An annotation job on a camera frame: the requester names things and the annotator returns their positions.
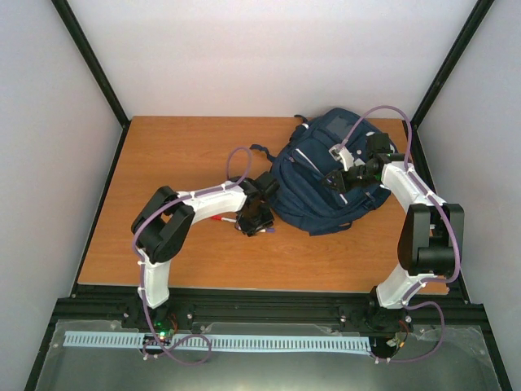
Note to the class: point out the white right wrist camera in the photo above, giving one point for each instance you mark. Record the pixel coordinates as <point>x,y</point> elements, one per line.
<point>342,157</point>

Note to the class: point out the light blue slotted cable duct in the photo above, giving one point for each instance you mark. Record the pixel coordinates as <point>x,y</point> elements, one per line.
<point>222,343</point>

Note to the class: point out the red capped white marker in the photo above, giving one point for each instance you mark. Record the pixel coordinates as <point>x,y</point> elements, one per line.
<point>223,219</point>

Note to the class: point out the black right frame post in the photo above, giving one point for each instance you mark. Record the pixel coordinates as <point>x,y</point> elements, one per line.
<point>462,41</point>

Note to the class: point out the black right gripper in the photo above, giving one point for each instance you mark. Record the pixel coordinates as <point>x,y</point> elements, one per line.
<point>342,185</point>

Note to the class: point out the black frame post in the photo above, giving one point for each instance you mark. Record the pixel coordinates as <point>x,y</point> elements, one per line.
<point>462,41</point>
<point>77,34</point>

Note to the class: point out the navy blue student backpack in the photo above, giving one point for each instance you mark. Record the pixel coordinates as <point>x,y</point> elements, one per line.
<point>303,200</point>

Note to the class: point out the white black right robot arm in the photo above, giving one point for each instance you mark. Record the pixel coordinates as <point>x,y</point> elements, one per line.
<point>428,249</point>

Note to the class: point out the black left frame post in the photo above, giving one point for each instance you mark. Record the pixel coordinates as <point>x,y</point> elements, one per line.
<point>77,34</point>

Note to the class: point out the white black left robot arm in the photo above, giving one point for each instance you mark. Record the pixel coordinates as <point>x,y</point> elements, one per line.
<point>160,230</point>

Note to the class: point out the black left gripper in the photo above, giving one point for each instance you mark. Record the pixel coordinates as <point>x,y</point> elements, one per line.
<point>267,221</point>

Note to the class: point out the black aluminium frame rail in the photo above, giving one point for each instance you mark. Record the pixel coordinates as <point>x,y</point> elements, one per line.
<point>191,309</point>

